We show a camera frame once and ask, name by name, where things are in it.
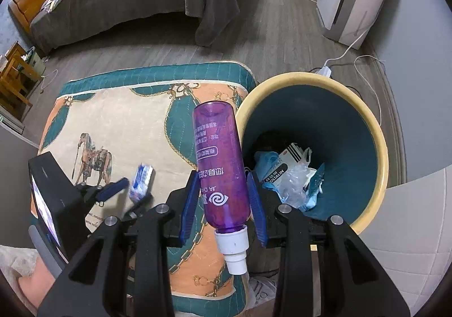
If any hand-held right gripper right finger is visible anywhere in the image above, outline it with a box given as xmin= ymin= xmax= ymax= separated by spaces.
xmin=246 ymin=170 xmax=412 ymax=317

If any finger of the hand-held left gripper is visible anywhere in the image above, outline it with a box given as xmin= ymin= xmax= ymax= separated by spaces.
xmin=76 ymin=178 xmax=130 ymax=207
xmin=122 ymin=193 xmax=155 ymax=223

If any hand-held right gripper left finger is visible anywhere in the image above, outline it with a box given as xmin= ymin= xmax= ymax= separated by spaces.
xmin=37 ymin=170 xmax=201 ymax=317

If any small blue white packet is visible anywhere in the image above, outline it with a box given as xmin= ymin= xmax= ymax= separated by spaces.
xmin=129 ymin=163 xmax=155 ymax=203

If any purple plastic bottle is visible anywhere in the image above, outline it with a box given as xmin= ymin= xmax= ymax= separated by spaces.
xmin=192 ymin=100 xmax=252 ymax=276

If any teal bin with yellow rim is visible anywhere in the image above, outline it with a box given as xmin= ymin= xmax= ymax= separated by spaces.
xmin=235 ymin=72 xmax=389 ymax=235

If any person's left forearm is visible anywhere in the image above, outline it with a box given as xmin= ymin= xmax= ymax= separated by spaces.
xmin=18 ymin=257 xmax=59 ymax=307

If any clear plastic bag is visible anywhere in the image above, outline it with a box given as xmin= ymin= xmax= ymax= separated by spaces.
xmin=275 ymin=162 xmax=318 ymax=212

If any crumpled blue plastic wrapper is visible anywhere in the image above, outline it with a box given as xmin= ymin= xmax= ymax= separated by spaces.
xmin=253 ymin=150 xmax=283 ymax=182

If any printed quilted mat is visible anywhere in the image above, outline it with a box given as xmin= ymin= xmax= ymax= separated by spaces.
xmin=30 ymin=61 xmax=258 ymax=311

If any white fluffy rug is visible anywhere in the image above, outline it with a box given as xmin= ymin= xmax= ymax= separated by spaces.
xmin=0 ymin=244 xmax=39 ymax=289

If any wooden nightstand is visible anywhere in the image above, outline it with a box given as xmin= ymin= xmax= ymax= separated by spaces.
xmin=0 ymin=41 xmax=46 ymax=120

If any cream bucket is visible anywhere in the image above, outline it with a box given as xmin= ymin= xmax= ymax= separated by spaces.
xmin=26 ymin=47 xmax=46 ymax=76

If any white panelled door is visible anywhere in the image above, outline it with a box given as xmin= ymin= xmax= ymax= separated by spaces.
xmin=367 ymin=167 xmax=452 ymax=317

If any white power cable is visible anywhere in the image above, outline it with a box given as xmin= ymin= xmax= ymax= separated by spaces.
xmin=323 ymin=8 xmax=375 ymax=72

